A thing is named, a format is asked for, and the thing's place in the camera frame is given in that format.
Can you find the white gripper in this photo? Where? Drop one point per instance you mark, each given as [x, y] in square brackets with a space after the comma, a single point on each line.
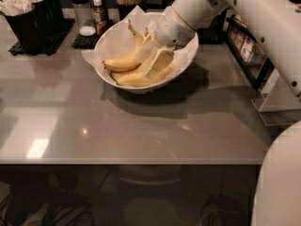
[173, 29]

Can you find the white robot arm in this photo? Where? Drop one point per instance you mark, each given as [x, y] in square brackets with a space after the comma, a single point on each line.
[275, 24]

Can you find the middle yellow banana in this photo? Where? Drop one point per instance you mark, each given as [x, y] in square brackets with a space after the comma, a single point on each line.
[138, 58]

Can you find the yellow banana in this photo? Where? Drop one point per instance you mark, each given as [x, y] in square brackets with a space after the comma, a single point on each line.
[127, 62]
[138, 58]
[134, 78]

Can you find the white bowl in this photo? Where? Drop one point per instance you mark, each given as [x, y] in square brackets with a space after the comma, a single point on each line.
[141, 88]

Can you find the left yellow banana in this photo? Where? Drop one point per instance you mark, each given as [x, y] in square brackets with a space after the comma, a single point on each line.
[127, 62]

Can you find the front yellow banana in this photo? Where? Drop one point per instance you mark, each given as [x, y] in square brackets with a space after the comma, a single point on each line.
[134, 78]

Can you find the white paper bowl liner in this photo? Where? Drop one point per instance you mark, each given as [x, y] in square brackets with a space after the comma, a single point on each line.
[116, 41]

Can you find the black napkin dispenser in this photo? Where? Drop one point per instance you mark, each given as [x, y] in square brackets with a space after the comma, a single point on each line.
[212, 34]

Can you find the hot sauce bottle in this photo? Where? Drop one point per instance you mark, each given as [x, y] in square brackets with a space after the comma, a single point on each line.
[99, 16]

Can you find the black rubber mat small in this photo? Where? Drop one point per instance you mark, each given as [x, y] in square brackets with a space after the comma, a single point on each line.
[82, 42]

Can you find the condiment packets in rack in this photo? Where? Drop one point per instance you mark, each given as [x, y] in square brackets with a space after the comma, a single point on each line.
[247, 47]

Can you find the salt shaker black lid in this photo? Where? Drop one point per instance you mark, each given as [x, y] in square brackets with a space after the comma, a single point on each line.
[84, 18]

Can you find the black cutlery holder rear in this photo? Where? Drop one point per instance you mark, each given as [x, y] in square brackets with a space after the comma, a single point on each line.
[50, 16]

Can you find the black cutlery holder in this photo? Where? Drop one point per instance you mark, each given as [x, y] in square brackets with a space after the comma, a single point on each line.
[26, 27]
[50, 16]

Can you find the black cutlery holder front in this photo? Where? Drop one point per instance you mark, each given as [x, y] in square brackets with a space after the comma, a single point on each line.
[26, 27]

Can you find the clear acrylic stand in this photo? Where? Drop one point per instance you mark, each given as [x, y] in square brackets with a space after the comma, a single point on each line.
[276, 104]

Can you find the white plastic cutlery bunch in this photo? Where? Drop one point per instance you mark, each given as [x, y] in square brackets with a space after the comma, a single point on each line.
[17, 7]

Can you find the black wire packet rack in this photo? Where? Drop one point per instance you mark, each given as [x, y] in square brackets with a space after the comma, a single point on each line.
[256, 74]

